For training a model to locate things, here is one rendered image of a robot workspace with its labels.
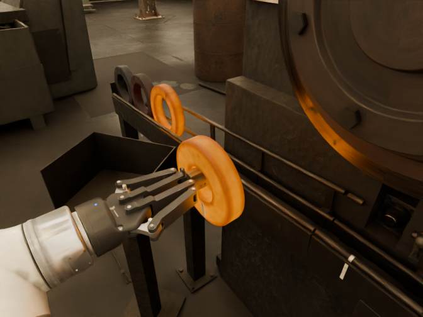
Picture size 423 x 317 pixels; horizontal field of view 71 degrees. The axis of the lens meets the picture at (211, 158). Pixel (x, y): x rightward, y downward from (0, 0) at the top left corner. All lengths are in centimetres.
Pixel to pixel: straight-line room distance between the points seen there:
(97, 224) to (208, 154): 18
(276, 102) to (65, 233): 50
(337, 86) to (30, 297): 41
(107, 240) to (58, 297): 106
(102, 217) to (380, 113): 34
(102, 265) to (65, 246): 109
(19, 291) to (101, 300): 100
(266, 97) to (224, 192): 34
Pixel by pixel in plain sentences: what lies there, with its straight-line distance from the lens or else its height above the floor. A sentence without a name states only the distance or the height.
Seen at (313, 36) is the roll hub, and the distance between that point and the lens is 38.
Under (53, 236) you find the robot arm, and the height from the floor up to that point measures 87.
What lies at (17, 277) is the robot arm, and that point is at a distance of 40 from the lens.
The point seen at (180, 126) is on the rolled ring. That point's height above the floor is 69.
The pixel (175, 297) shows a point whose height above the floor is 1.
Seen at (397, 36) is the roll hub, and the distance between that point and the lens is 32.
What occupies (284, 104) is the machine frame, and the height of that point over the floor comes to 87.
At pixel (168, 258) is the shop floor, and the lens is 145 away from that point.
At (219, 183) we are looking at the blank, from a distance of 44.
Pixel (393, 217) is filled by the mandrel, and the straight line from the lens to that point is 64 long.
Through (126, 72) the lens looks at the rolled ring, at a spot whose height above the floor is 75.
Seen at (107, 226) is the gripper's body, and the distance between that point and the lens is 41.
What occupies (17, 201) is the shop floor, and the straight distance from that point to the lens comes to 201.
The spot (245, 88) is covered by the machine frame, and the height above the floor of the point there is 87.
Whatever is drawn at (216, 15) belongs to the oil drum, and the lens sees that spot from 317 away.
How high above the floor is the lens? 114
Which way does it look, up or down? 34 degrees down
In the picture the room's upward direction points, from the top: straight up
